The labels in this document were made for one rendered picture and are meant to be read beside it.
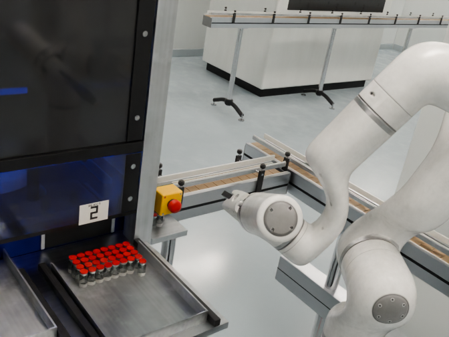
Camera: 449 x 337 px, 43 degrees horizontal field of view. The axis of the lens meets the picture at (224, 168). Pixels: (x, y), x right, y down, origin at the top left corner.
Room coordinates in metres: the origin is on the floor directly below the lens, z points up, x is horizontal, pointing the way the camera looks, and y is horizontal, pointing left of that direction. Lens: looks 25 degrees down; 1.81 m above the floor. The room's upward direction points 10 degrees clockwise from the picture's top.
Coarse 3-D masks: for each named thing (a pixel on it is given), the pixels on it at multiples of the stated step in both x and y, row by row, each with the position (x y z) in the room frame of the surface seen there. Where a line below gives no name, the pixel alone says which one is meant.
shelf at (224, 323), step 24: (96, 240) 1.38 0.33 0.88; (120, 240) 1.40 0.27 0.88; (24, 264) 1.22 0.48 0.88; (48, 264) 1.23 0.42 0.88; (168, 264) 1.33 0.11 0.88; (48, 288) 1.14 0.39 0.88; (192, 288) 1.24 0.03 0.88; (216, 312) 1.15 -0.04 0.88; (72, 336) 0.99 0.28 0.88; (168, 336) 1.04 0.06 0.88; (192, 336) 1.05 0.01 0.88
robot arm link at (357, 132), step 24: (336, 120) 0.92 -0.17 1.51; (360, 120) 0.89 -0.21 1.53; (312, 144) 0.91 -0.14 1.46; (336, 144) 0.89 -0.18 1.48; (360, 144) 0.88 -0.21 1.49; (312, 168) 0.90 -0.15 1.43; (336, 168) 0.88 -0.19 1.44; (336, 192) 0.87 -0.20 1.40; (336, 216) 0.87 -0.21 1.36; (312, 240) 0.88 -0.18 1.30
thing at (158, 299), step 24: (72, 288) 1.15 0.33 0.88; (96, 288) 1.17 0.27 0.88; (120, 288) 1.18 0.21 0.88; (144, 288) 1.20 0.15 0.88; (168, 288) 1.22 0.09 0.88; (96, 312) 1.08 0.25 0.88; (120, 312) 1.09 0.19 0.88; (144, 312) 1.11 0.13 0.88; (168, 312) 1.12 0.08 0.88; (192, 312) 1.14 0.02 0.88; (120, 336) 1.01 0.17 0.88; (144, 336) 0.99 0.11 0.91
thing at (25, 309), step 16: (0, 272) 1.16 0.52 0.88; (16, 272) 1.15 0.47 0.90; (0, 288) 1.10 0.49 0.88; (16, 288) 1.11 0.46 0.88; (0, 304) 1.05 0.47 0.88; (16, 304) 1.06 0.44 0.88; (32, 304) 1.07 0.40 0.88; (0, 320) 1.00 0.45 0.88; (16, 320) 1.00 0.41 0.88; (32, 320) 1.01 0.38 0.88; (48, 320) 1.00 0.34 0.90; (0, 336) 0.95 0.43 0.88; (16, 336) 0.95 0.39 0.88; (32, 336) 0.93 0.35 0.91; (48, 336) 0.96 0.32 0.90
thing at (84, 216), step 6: (90, 204) 1.29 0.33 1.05; (96, 204) 1.31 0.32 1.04; (102, 204) 1.32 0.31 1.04; (108, 204) 1.33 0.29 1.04; (84, 210) 1.28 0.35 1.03; (90, 210) 1.30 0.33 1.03; (102, 210) 1.32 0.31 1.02; (84, 216) 1.28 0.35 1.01; (96, 216) 1.31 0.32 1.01; (102, 216) 1.32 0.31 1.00; (84, 222) 1.29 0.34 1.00; (90, 222) 1.30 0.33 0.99
